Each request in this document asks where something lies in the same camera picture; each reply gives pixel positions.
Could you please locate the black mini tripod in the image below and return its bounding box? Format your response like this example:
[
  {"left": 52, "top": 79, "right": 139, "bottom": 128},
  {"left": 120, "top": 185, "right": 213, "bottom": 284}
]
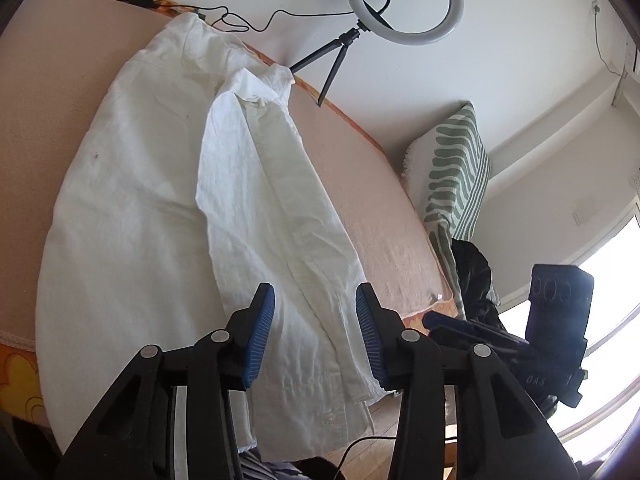
[{"left": 289, "top": 25, "right": 363, "bottom": 108}]

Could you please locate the black jacket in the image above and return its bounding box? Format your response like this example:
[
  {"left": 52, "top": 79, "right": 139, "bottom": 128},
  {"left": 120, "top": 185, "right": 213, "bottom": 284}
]
[{"left": 450, "top": 237, "right": 506, "bottom": 331}]

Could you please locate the bright window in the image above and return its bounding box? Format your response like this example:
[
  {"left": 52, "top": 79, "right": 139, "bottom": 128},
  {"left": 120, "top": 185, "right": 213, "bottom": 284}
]
[{"left": 500, "top": 205, "right": 640, "bottom": 461}]

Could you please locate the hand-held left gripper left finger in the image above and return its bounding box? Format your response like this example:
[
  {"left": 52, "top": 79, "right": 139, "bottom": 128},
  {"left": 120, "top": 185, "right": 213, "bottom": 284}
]
[{"left": 60, "top": 282, "right": 277, "bottom": 480}]

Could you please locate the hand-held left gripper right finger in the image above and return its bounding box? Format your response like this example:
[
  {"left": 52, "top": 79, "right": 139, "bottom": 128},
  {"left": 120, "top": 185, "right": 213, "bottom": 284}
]
[{"left": 354, "top": 282, "right": 571, "bottom": 480}]

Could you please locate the white ring light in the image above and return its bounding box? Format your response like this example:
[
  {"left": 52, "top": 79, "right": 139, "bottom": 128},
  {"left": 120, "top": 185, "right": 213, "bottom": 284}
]
[{"left": 347, "top": 0, "right": 465, "bottom": 45}]

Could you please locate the green striped pillow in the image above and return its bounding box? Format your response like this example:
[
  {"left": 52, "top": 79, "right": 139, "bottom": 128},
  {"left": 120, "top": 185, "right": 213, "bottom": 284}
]
[{"left": 402, "top": 101, "right": 496, "bottom": 311}]

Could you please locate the white long-sleeved shirt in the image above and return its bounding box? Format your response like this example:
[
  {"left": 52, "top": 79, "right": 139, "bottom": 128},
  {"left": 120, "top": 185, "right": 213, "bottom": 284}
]
[{"left": 35, "top": 12, "right": 388, "bottom": 466}]

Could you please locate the black ring light cable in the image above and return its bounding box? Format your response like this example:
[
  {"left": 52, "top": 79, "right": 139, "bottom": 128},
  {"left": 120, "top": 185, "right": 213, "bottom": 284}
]
[{"left": 40, "top": 0, "right": 358, "bottom": 33}]

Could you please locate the blue striped cloth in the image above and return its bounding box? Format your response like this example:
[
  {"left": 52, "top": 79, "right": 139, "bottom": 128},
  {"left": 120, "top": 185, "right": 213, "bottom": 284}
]
[{"left": 240, "top": 450, "right": 301, "bottom": 480}]

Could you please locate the black floor cable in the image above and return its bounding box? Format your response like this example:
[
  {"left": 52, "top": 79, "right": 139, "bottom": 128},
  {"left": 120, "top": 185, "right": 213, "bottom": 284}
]
[{"left": 330, "top": 435, "right": 461, "bottom": 476}]

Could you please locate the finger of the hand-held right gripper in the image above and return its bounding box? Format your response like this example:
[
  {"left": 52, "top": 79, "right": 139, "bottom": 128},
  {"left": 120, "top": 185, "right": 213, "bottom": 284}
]
[
  {"left": 422, "top": 311, "right": 508, "bottom": 335},
  {"left": 429, "top": 327, "right": 531, "bottom": 358}
]

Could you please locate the thin black wall cable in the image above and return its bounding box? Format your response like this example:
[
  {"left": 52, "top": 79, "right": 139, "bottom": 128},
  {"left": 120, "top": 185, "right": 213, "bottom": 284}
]
[{"left": 592, "top": 2, "right": 628, "bottom": 78}]

